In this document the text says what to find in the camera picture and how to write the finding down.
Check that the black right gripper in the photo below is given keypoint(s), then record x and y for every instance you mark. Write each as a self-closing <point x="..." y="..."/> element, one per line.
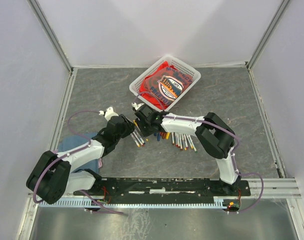
<point x="145" y="133"/>

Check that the pens pile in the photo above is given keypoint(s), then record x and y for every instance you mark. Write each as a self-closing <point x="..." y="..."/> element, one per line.
<point x="136" y="136"/>

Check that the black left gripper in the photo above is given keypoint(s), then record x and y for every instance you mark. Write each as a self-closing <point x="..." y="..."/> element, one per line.
<point x="129" y="125"/>

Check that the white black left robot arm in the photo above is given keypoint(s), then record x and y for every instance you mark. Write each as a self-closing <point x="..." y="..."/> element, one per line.
<point x="49" y="179"/>

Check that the red printed cloth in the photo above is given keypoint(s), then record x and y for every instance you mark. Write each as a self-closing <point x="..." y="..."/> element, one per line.
<point x="165" y="85"/>

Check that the white plastic basket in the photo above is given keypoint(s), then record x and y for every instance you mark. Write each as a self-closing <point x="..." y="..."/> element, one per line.
<point x="180" y="65"/>

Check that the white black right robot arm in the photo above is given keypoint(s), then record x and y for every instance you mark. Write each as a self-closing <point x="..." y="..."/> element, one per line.
<point x="217" y="139"/>

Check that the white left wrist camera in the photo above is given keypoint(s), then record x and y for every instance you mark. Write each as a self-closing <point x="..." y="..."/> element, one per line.
<point x="108" y="113"/>

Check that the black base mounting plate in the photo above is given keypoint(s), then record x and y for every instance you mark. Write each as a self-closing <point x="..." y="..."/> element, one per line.
<point x="115" y="186"/>

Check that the blue pink cloth pile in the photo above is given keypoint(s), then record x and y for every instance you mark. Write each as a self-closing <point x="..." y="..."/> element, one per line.
<point x="74" y="141"/>

